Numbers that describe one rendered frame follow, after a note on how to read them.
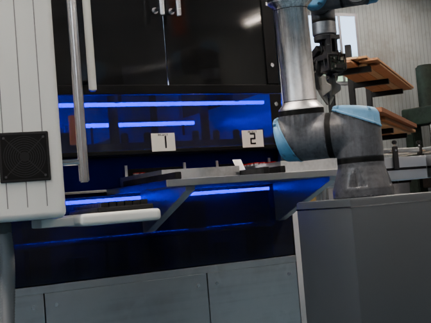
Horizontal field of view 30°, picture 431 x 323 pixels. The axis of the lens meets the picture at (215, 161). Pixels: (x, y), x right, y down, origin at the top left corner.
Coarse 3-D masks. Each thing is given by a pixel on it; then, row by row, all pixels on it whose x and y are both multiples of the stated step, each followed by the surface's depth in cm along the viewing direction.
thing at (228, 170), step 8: (192, 168) 239; (200, 168) 240; (208, 168) 241; (216, 168) 243; (224, 168) 244; (232, 168) 245; (128, 176) 257; (136, 176) 252; (144, 176) 246; (184, 176) 237; (192, 176) 239; (200, 176) 240; (208, 176) 241; (216, 176) 242
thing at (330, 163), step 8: (312, 160) 245; (320, 160) 247; (328, 160) 248; (336, 160) 249; (248, 168) 257; (288, 168) 241; (296, 168) 242; (304, 168) 244; (312, 168) 245; (320, 168) 246; (328, 168) 248; (336, 168) 249
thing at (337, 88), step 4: (332, 76) 252; (328, 80) 252; (332, 80) 252; (336, 80) 250; (332, 84) 251; (336, 84) 250; (332, 88) 251; (336, 88) 250; (340, 88) 248; (332, 92) 251; (336, 92) 250; (328, 96) 252; (332, 96) 252; (328, 100) 251; (332, 100) 252
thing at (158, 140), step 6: (156, 138) 263; (162, 138) 264; (168, 138) 265; (174, 138) 266; (156, 144) 262; (162, 144) 263; (168, 144) 264; (174, 144) 266; (156, 150) 262; (162, 150) 263; (168, 150) 264; (174, 150) 265
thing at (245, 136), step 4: (244, 132) 278; (248, 132) 279; (252, 132) 280; (256, 132) 280; (260, 132) 281; (244, 136) 278; (248, 136) 279; (252, 136) 280; (256, 136) 280; (260, 136) 281; (244, 140) 278; (248, 140) 279; (252, 140) 279; (256, 140) 280; (260, 140) 281; (244, 144) 278; (248, 144) 278; (252, 144) 279; (256, 144) 280; (260, 144) 281
